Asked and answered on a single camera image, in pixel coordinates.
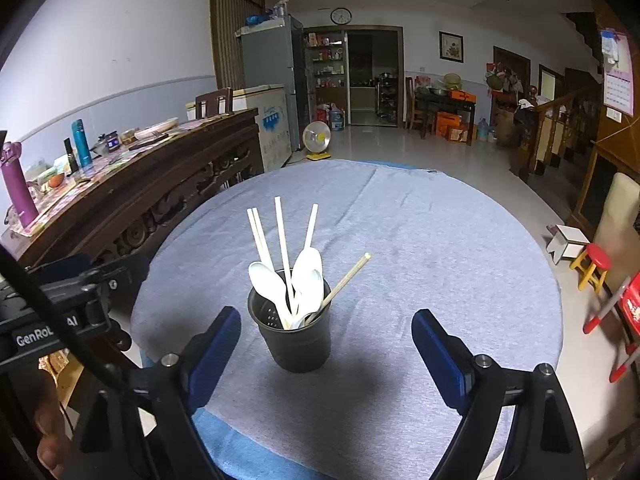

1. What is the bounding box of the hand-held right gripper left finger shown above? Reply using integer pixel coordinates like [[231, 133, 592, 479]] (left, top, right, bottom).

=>
[[62, 306, 243, 480]]

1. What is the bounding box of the small electric fan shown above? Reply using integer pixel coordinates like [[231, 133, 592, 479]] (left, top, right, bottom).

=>
[[302, 121, 334, 162]]

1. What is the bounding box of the small white stool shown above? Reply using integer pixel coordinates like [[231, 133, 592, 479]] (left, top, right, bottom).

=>
[[545, 224, 591, 266]]

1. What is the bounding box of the white chest freezer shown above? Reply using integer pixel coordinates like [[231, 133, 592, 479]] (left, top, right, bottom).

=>
[[186, 83, 293, 174]]

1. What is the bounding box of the wooden staircase railing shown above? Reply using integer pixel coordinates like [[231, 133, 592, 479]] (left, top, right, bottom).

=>
[[510, 84, 606, 184]]

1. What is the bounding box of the red and yellow stool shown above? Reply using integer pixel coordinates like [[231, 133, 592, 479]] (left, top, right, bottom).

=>
[[569, 242, 614, 295]]

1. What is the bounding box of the wooden chopstick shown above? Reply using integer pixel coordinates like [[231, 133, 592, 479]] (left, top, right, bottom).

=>
[[246, 208, 287, 328], [273, 196, 296, 313], [302, 203, 319, 253], [303, 252, 372, 325], [252, 207, 281, 286]]

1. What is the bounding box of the glass sliding door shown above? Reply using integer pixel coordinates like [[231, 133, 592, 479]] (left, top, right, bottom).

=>
[[346, 26, 404, 126]]

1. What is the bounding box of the black cable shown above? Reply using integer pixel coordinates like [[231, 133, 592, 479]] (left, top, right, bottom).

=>
[[0, 247, 156, 417]]

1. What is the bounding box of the wooden dining chair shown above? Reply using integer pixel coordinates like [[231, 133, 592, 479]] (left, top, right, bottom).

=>
[[405, 76, 431, 134]]

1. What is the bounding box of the grey refrigerator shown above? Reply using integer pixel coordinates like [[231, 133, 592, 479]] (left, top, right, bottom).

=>
[[235, 14, 314, 154]]

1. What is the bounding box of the black perforated utensil holder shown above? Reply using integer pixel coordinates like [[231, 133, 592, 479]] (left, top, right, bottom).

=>
[[247, 269, 334, 374]]

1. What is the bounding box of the teal bottle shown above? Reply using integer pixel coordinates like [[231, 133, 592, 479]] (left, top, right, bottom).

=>
[[71, 119, 94, 169]]

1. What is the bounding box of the person's left hand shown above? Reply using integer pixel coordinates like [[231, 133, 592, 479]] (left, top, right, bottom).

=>
[[32, 375, 71, 480]]

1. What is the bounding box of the dark wooden chair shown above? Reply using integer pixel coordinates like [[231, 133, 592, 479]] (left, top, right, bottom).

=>
[[194, 87, 235, 119]]

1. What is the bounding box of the beige padded chair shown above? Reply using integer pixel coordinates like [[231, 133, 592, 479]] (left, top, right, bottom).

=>
[[592, 172, 640, 292]]

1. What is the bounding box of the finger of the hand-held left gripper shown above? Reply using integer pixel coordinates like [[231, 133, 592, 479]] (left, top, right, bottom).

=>
[[86, 281, 133, 352], [27, 253, 151, 291]]

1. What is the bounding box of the red plastic chair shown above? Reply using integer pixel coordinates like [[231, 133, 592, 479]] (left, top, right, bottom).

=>
[[582, 272, 640, 385]]

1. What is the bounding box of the large orange box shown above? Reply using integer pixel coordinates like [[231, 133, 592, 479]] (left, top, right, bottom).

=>
[[436, 111, 464, 140]]

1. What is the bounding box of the dark wooden door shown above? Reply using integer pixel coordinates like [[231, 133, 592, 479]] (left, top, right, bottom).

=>
[[492, 46, 532, 149]]

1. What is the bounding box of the brown curtain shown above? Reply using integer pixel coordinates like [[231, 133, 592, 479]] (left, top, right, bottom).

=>
[[209, 0, 266, 92]]

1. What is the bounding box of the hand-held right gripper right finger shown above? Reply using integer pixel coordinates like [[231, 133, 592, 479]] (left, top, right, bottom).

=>
[[411, 309, 588, 480]]

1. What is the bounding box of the shelf cabinet with goods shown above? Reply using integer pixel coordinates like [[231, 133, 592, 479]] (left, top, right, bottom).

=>
[[303, 27, 349, 126]]

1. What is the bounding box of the dark wooden dining table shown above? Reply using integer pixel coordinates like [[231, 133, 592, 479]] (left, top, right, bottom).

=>
[[414, 88, 479, 146]]

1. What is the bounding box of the white plastic spoon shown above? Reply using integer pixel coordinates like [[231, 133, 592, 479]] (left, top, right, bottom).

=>
[[291, 247, 325, 307], [290, 269, 326, 330], [248, 261, 292, 329]]

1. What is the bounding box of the purple thermos bottle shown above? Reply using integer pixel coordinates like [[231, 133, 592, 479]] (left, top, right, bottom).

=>
[[0, 142, 40, 229]]

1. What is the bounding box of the small metal pot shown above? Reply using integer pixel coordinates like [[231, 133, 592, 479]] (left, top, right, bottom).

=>
[[92, 130, 121, 157]]

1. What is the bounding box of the framed wall picture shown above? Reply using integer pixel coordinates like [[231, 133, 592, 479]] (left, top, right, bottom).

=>
[[439, 31, 465, 64]]

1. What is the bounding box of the wall calendar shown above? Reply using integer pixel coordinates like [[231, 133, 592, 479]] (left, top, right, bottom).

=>
[[599, 27, 635, 116]]

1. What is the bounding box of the round plate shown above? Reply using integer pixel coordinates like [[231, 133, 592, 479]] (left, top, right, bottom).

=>
[[134, 117, 180, 141]]

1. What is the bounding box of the carved dark wooden sideboard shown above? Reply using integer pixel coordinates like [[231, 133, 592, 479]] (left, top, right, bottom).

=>
[[0, 107, 266, 272]]

